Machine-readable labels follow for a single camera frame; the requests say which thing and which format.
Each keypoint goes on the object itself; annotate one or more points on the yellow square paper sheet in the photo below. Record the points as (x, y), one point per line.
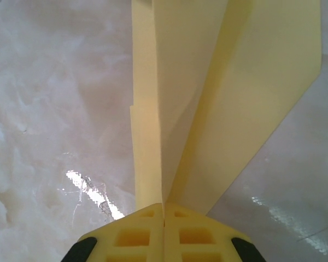
(180, 109)

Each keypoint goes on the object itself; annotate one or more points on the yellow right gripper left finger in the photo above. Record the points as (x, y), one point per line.
(153, 240)

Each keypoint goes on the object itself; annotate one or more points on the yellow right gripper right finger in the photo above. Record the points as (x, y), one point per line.
(172, 240)

